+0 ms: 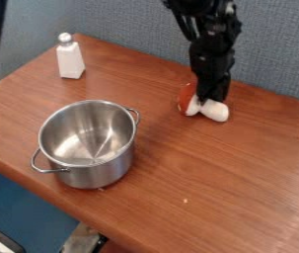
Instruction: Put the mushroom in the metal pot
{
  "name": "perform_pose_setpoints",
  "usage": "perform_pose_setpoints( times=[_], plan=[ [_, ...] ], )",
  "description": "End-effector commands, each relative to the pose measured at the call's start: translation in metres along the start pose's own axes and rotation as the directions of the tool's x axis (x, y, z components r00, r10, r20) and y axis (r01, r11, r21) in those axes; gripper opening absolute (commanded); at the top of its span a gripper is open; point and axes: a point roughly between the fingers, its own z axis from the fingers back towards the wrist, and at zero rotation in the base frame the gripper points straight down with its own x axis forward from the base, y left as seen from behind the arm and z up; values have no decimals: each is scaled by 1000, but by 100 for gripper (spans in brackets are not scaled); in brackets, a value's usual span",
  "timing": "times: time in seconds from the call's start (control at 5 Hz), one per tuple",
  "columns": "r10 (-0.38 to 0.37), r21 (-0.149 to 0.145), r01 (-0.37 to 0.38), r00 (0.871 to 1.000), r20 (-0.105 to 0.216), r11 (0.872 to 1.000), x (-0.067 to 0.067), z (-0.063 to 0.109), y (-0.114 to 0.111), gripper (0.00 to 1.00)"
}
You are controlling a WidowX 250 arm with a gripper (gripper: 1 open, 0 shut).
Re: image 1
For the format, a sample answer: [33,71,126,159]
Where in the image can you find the red and white toy mushroom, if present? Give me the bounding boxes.
[177,82,229,123]

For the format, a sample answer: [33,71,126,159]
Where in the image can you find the white salt shaker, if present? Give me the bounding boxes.
[56,33,85,79]

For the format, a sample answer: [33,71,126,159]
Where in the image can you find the stainless steel pot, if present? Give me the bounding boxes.
[30,100,141,189]

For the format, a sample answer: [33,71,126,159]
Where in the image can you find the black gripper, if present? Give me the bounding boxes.
[188,13,243,104]

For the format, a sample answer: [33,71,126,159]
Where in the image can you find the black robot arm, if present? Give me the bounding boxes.
[160,0,243,103]

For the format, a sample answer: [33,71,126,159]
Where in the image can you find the grey table leg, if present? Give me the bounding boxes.
[58,222,108,253]

